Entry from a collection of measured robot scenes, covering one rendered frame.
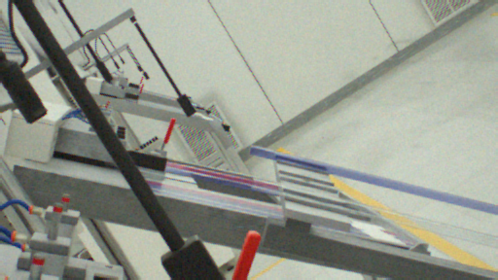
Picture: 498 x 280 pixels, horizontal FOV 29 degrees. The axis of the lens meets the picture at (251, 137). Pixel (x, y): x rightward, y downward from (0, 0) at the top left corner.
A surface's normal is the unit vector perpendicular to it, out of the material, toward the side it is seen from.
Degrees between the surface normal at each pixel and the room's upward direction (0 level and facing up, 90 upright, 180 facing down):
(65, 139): 90
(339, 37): 90
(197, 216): 90
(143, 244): 90
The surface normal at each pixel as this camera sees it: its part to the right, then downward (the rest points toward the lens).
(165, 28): 0.13, 0.08
